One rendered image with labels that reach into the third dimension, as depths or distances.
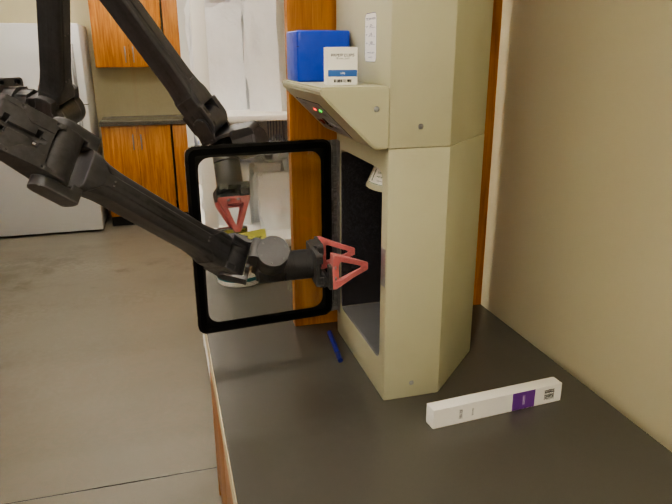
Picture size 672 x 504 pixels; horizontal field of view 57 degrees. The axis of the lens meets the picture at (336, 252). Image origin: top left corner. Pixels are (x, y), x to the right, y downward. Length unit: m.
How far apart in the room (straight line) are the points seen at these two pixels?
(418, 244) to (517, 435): 0.37
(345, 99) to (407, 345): 0.46
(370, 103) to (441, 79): 0.13
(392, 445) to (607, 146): 0.67
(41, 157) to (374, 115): 0.49
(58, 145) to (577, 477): 0.91
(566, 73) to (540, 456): 0.74
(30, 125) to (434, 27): 0.61
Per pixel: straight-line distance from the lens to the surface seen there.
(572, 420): 1.21
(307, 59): 1.18
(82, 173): 0.97
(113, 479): 2.67
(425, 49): 1.04
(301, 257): 1.16
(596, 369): 1.34
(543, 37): 1.44
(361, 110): 1.00
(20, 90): 1.62
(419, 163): 1.05
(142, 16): 1.34
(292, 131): 1.36
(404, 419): 1.14
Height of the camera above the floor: 1.56
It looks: 18 degrees down
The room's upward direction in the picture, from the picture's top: straight up
